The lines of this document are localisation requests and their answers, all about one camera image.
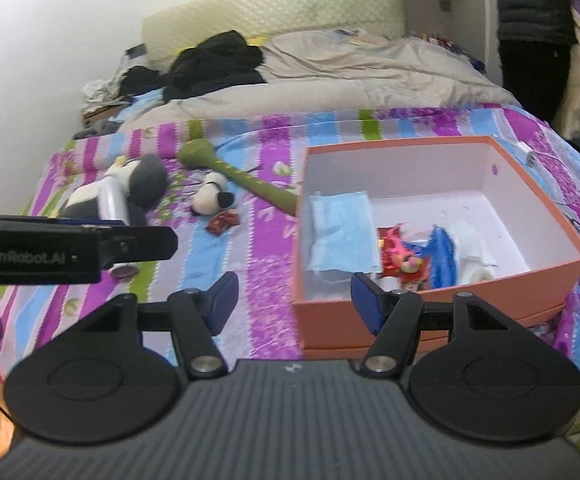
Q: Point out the small panda plush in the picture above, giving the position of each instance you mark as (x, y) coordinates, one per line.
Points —
(212, 195)

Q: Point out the red foil snack packet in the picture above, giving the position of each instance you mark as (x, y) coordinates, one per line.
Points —
(401, 262)

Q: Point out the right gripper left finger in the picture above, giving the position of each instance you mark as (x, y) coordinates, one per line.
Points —
(193, 317)

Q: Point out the green plush massage stick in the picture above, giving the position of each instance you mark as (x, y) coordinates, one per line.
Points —
(200, 153)

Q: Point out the beige duvet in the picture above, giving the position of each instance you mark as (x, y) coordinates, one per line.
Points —
(327, 71)

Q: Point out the cream quilted headboard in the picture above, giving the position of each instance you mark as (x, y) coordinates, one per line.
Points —
(167, 32)

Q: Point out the blue face mask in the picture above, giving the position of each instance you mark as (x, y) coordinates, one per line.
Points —
(345, 237)

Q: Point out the clear plastic snack bag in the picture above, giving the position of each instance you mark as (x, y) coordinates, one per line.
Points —
(335, 283)

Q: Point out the white paper towel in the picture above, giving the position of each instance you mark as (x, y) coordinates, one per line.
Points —
(475, 263)

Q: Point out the blue snack packet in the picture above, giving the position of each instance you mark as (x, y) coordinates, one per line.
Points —
(439, 250)

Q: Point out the black clothes pile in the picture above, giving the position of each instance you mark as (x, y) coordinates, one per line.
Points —
(223, 61)

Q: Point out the orange cardboard box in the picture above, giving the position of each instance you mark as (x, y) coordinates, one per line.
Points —
(436, 216)

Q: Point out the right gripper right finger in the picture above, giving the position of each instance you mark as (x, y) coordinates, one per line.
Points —
(396, 319)

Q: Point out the dark red patterned sachet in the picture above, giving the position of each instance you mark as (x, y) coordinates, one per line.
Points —
(223, 222)

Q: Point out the person in black jacket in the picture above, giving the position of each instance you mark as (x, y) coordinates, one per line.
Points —
(535, 39)

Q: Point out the grey white penguin plush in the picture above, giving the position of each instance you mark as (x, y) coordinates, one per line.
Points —
(144, 181)

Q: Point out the colourful striped bedsheet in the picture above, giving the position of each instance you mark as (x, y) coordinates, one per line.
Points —
(258, 249)

